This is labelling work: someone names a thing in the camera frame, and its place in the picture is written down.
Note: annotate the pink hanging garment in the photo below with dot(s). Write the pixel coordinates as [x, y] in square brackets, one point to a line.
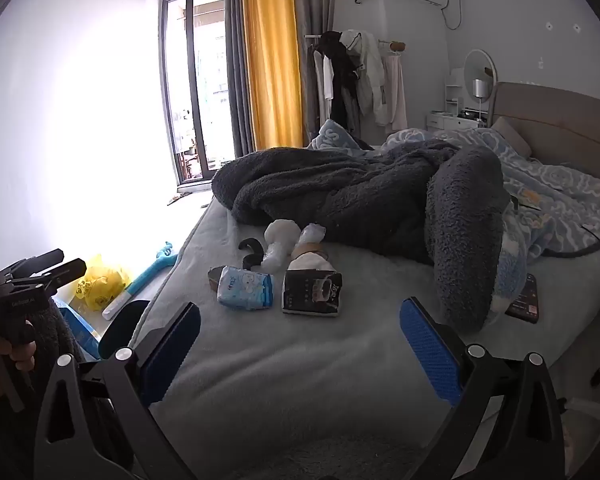
[396, 90]

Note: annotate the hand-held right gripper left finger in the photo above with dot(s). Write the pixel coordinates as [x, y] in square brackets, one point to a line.
[175, 355]

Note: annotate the light blue patterned quilt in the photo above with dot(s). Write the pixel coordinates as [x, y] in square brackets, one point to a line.
[555, 200]

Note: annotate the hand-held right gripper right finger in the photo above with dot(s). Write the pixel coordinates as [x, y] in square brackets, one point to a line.
[430, 355]

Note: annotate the blue cardboard box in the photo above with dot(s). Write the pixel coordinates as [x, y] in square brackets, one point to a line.
[82, 332]

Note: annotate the grey curtain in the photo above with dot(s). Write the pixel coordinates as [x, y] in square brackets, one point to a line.
[315, 5]
[237, 60]

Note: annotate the person's left hand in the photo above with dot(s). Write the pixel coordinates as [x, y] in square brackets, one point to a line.
[0, 370]

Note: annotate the wooden clothes hanger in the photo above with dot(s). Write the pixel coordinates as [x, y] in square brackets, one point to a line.
[397, 47]

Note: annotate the black curved hook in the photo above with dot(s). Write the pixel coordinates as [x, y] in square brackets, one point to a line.
[254, 241]

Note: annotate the blue white tissue pack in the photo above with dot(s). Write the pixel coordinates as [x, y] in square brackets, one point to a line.
[242, 287]

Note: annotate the person's grey fleece robe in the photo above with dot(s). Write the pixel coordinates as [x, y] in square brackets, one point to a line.
[60, 332]

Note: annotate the white desktop organiser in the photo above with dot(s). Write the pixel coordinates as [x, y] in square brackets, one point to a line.
[455, 97]

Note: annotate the beige pillow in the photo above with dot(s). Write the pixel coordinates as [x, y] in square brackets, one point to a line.
[510, 132]

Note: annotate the balcony glass door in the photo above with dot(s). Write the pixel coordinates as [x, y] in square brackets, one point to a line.
[200, 85]

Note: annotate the white brown paper cup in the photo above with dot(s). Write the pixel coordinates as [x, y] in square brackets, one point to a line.
[307, 260]

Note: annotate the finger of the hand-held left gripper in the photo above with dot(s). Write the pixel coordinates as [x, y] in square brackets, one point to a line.
[42, 259]
[67, 269]

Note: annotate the yellow plastic bag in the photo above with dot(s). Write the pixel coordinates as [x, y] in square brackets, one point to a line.
[100, 282]

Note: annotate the dark grey fleece blanket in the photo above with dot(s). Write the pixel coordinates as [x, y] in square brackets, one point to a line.
[355, 195]

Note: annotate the beige bed headboard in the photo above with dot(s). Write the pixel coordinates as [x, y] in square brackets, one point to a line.
[570, 125]

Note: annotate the yellow curtain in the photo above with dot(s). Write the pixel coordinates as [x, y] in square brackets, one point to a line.
[270, 60]

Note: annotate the white hanging shirt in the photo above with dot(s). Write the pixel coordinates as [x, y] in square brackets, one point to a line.
[322, 85]

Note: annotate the black printed packet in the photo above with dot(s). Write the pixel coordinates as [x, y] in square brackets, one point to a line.
[310, 292]

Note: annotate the silver table lamp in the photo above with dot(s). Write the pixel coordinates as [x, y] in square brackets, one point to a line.
[480, 87]

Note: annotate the black hanging garment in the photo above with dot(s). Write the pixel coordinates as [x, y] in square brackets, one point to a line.
[340, 75]

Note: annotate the round mirror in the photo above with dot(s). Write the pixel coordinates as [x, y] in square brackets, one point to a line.
[475, 66]

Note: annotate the black smartphone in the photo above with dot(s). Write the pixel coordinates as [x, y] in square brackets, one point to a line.
[525, 300]

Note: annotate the white dresser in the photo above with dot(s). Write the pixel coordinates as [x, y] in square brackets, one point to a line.
[445, 121]

